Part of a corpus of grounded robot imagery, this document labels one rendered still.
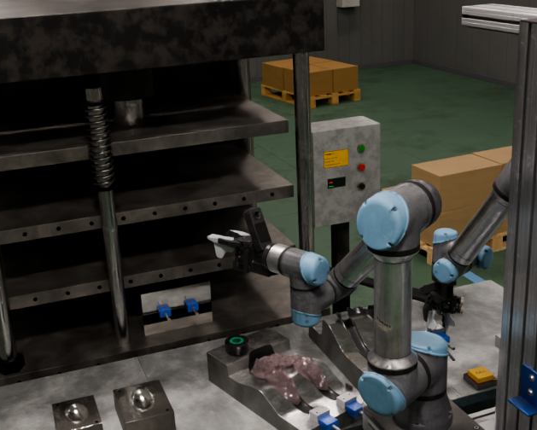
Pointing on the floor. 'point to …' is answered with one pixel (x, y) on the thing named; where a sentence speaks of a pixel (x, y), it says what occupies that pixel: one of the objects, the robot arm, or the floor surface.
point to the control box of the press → (343, 178)
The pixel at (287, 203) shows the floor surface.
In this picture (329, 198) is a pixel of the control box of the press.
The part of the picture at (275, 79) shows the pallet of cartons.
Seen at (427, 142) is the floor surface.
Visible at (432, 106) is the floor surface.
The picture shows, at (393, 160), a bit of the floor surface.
